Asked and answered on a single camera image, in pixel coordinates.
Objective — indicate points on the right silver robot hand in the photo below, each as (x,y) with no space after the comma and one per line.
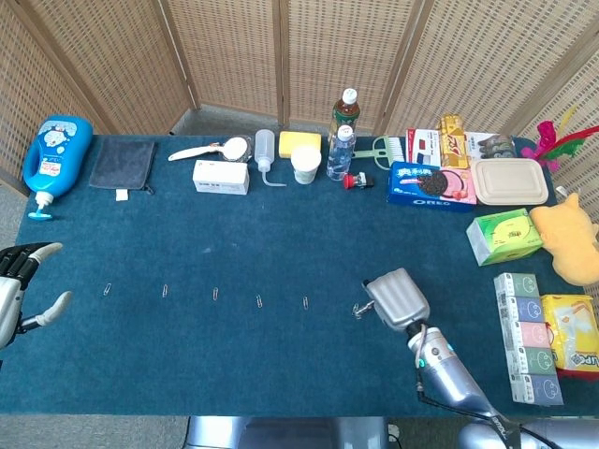
(398,299)

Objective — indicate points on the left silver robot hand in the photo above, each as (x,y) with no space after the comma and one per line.
(9,299)

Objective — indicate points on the silver magnetic bead rod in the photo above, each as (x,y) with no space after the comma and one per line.
(367,306)

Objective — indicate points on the right lilac robot arm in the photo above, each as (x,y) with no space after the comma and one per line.
(444,369)

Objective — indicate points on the blue Oreo biscuit box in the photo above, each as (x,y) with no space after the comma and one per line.
(421,184)

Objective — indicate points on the green tissue box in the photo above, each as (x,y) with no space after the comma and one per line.
(505,234)

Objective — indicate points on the red emergency stop button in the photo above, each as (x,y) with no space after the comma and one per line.
(350,181)

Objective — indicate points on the pastel pocket tissue pack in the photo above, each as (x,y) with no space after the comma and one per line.
(529,337)

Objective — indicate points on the blue detergent bottle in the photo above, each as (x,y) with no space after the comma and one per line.
(56,159)

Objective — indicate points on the clear water bottle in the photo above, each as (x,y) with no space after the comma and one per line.
(339,159)

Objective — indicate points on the red and white box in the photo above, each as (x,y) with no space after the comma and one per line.
(423,147)

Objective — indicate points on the beige lidded food container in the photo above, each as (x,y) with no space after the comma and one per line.
(507,182)

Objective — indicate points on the yellow snack package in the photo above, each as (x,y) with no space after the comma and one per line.
(453,145)

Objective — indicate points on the paper cup with leaf print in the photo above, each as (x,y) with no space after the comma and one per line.
(305,161)

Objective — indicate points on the yellow Lipton tea bag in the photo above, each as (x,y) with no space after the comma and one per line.
(571,327)

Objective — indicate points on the grey zip pouch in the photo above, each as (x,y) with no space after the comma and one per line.
(121,163)

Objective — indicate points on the yellow plush toy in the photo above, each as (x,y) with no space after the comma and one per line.
(566,243)

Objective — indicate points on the lilac robot torso base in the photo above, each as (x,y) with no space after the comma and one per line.
(281,435)

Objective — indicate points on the white printed picture pack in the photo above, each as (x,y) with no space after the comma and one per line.
(491,145)

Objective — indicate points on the yellow sponge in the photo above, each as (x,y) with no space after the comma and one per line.
(299,142)

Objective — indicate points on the teal table cloth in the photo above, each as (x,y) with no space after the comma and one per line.
(187,234)

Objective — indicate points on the green tea bottle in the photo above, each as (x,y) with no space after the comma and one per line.
(346,112)

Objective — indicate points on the translucent squeeze wash bottle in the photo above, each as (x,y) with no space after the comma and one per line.
(264,149)

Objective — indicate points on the pink green feather toy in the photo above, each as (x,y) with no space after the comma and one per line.
(545,140)

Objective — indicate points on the white labelled cardboard box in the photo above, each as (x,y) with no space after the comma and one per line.
(220,175)

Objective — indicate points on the rattan folding screen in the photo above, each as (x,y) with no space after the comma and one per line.
(234,56)

